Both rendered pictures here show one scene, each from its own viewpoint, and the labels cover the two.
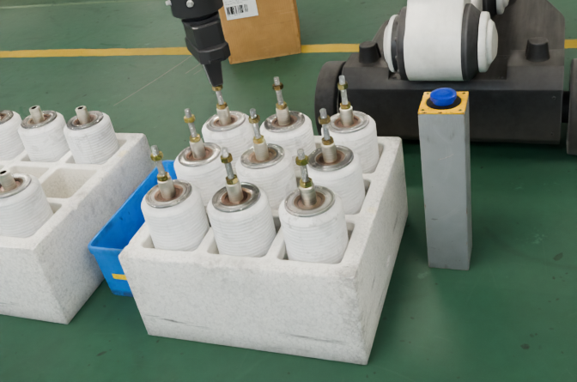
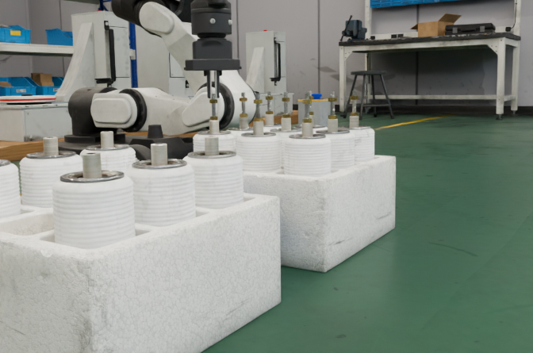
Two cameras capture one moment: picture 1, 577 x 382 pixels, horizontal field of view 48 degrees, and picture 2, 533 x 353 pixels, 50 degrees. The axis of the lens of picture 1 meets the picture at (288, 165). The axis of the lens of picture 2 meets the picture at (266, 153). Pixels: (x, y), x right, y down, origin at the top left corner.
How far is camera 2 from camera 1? 1.64 m
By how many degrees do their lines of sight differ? 79
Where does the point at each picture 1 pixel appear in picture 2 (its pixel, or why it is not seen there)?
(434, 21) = (237, 84)
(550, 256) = not seen: hidden behind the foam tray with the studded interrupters
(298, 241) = (371, 145)
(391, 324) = not seen: hidden behind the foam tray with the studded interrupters
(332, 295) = (390, 173)
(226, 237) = (350, 151)
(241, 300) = (366, 196)
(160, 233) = (327, 159)
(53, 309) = (276, 283)
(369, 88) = (178, 151)
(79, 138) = (131, 156)
